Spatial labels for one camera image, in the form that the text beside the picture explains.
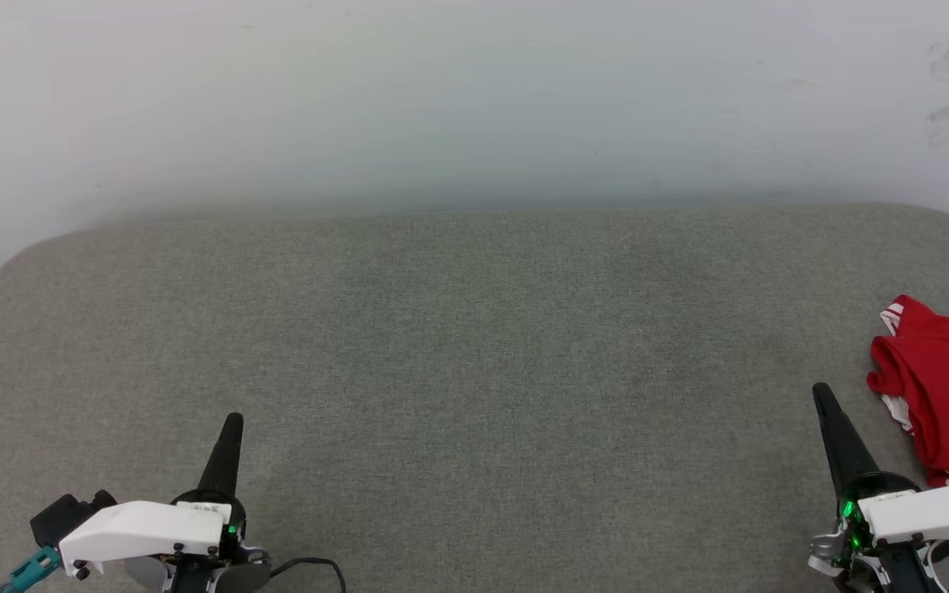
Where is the red basketball jersey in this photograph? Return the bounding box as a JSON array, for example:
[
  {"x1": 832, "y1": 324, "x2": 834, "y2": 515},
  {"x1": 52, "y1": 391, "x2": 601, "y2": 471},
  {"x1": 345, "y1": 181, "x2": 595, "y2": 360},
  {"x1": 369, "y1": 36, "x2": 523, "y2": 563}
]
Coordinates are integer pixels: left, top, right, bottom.
[{"x1": 865, "y1": 294, "x2": 949, "y2": 488}]

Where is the teal left cable connector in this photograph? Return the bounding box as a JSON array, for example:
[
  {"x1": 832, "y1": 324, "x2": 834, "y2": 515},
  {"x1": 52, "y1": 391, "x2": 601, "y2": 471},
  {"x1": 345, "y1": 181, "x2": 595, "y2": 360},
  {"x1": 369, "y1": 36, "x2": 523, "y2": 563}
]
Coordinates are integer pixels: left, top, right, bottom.
[{"x1": 0, "y1": 546, "x2": 62, "y2": 593}]

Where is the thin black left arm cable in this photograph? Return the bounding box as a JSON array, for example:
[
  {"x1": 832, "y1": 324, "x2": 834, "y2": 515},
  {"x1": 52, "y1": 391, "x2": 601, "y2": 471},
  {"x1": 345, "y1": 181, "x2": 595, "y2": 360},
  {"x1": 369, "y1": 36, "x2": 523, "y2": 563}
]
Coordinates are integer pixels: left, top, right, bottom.
[{"x1": 267, "y1": 557, "x2": 349, "y2": 593}]

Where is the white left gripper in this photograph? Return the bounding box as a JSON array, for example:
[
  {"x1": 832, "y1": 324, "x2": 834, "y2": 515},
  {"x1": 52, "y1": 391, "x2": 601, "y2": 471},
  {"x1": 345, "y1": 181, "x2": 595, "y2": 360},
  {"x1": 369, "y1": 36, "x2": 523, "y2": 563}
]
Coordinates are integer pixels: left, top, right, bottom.
[{"x1": 58, "y1": 413, "x2": 248, "y2": 579}]

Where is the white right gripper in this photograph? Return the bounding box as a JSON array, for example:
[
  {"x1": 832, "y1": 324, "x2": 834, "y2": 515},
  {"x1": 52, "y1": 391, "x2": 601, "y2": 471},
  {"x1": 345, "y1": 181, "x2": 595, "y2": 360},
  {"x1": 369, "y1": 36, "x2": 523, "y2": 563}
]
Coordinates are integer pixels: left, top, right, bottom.
[{"x1": 811, "y1": 382, "x2": 949, "y2": 548}]

